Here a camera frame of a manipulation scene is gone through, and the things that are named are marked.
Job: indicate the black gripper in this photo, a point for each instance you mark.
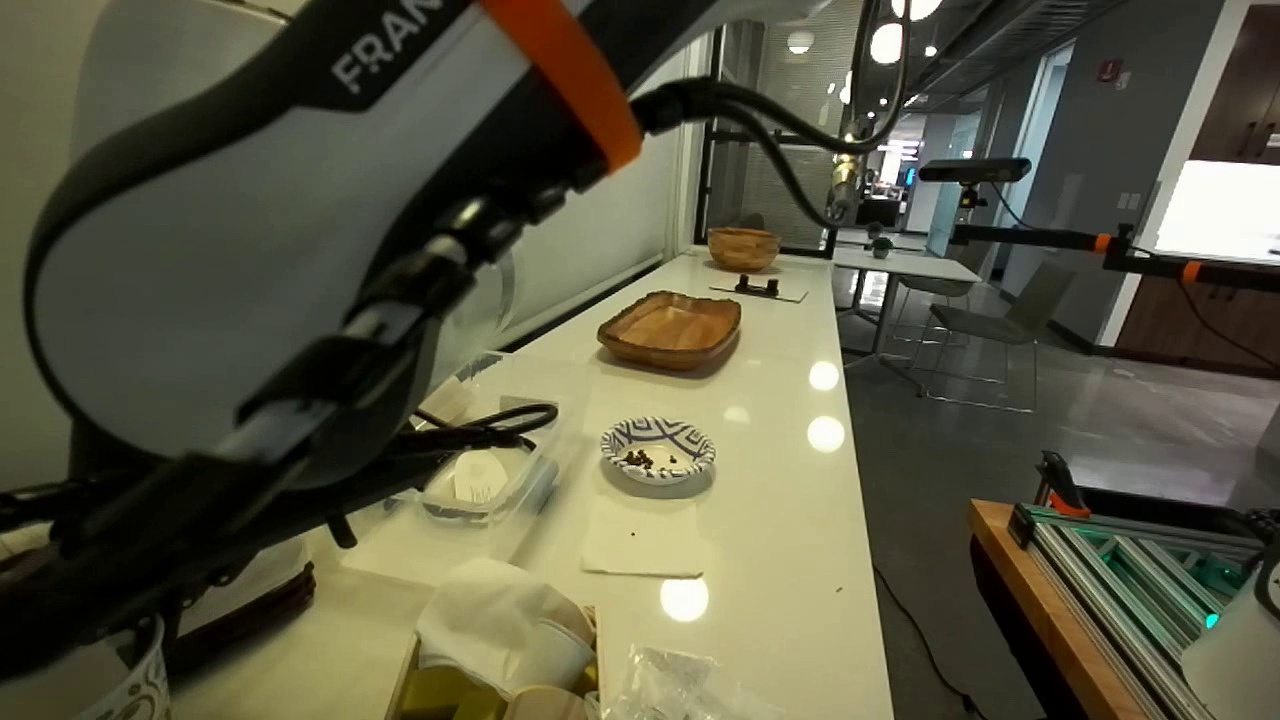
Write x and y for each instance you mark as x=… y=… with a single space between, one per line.
x=160 y=532

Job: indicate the white bowl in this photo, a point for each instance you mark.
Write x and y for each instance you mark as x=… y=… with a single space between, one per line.
x=67 y=695

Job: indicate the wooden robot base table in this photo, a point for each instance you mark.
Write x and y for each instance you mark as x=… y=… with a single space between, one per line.
x=1053 y=604

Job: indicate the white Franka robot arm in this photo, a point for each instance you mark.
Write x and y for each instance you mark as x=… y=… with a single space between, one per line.
x=202 y=265

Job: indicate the wicker basket with cloth liner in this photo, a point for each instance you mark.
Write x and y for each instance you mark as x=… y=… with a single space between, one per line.
x=254 y=613

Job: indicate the small white round item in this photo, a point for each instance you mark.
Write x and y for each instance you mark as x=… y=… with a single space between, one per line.
x=468 y=481

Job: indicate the yellowish tissue box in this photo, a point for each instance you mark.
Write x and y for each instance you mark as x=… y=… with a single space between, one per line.
x=442 y=696

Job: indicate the crumpled plastic bag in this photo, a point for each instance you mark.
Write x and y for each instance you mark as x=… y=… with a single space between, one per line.
x=507 y=623

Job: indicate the clear plastic food container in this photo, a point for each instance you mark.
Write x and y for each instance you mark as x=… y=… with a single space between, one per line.
x=540 y=486

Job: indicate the blue white patterned plate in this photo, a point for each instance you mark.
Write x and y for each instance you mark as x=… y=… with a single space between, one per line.
x=657 y=458

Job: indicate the clear plastic bag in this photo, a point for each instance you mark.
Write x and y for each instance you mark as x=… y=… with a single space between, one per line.
x=685 y=686

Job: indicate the rectangular wooden tray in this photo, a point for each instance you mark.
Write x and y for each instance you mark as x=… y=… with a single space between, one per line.
x=670 y=330

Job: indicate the small black stand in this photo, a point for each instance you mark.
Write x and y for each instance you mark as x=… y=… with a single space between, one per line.
x=757 y=285

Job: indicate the white background table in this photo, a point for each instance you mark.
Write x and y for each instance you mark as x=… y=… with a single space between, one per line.
x=914 y=265

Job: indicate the black orange clamp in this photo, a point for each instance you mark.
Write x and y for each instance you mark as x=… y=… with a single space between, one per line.
x=1061 y=481

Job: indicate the black pole with orange clamps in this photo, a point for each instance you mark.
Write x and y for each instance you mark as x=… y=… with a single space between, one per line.
x=1066 y=242

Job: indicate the bright white screen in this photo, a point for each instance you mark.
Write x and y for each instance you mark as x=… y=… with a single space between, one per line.
x=1220 y=211

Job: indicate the black camera bar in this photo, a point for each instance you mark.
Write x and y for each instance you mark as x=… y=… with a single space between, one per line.
x=972 y=170

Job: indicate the aluminium base frame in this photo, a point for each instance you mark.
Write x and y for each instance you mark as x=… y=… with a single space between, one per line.
x=1147 y=575

